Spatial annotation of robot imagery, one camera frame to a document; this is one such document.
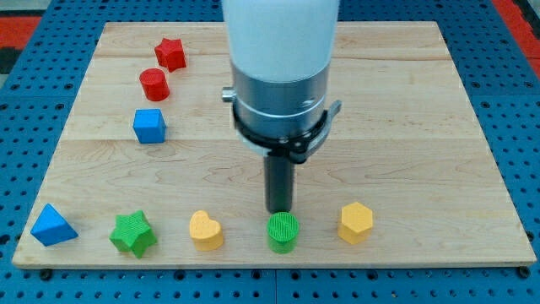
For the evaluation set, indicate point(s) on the red star block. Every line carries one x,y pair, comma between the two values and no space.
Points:
170,54

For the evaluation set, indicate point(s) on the green cylinder block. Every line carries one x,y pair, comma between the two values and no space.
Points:
282,231

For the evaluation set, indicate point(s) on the yellow heart block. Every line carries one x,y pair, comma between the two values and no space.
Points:
206,233

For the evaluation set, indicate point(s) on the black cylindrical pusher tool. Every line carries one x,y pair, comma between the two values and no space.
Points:
279,184

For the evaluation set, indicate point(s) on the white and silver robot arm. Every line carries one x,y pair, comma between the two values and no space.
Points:
280,54

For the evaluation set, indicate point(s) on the red cylinder block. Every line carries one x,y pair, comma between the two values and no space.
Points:
154,84

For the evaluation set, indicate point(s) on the green star block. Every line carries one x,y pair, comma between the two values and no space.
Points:
133,233

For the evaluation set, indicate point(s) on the blue cube block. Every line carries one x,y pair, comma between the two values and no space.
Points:
149,126

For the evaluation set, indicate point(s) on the blue triangle block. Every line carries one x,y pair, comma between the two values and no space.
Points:
51,228

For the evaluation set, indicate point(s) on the yellow hexagon block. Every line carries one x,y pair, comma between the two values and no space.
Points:
355,223

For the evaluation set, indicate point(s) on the wooden board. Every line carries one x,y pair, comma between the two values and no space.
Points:
406,144

